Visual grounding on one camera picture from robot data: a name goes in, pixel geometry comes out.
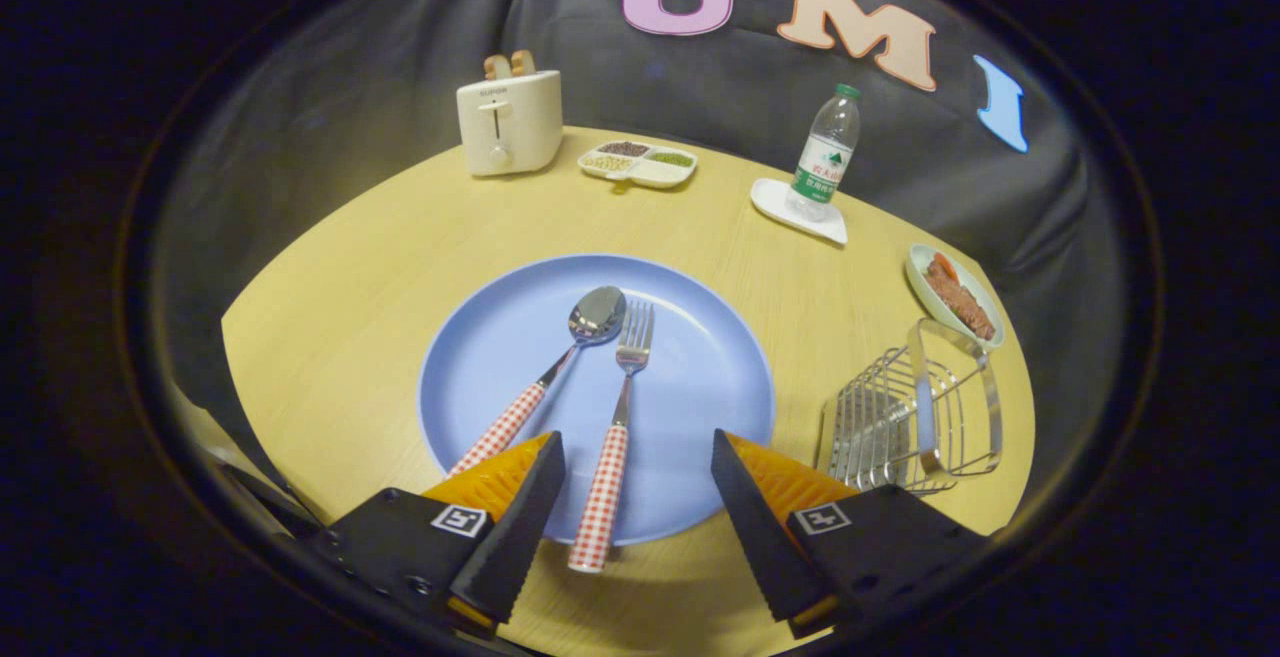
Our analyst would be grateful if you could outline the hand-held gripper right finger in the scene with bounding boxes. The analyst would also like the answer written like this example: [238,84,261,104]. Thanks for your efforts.
[711,428,991,638]

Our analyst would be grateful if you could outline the clear water bottle green cap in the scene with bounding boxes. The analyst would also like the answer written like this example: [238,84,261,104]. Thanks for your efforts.
[785,84,862,223]

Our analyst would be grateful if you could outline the white divided snack dish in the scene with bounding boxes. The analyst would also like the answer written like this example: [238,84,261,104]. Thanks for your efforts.
[578,140,699,190]

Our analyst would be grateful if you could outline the metal wire basket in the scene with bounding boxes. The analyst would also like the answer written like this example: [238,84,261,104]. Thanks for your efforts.
[816,318,1004,494]

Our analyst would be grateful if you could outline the white square coaster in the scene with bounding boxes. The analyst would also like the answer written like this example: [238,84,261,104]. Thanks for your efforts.
[750,177,849,246]

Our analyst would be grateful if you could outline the blue round plate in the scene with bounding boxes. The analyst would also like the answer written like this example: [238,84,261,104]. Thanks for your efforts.
[418,254,777,546]

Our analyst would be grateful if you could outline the cream toaster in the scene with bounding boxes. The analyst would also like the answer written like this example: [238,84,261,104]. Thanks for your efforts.
[457,70,564,178]

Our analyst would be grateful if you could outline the fork with red checked handle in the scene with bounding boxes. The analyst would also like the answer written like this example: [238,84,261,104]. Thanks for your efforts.
[568,300,656,574]

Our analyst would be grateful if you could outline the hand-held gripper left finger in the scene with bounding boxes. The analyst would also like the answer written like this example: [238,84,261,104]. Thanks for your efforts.
[300,430,567,633]

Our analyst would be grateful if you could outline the brown meat slices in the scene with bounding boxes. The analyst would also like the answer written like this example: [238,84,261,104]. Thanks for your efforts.
[924,253,997,341]

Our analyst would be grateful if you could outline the pale green oval dish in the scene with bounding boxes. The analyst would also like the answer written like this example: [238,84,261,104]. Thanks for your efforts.
[906,243,1005,351]

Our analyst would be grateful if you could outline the spoon with red checked handle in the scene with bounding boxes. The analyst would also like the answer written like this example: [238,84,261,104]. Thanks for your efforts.
[447,286,628,479]

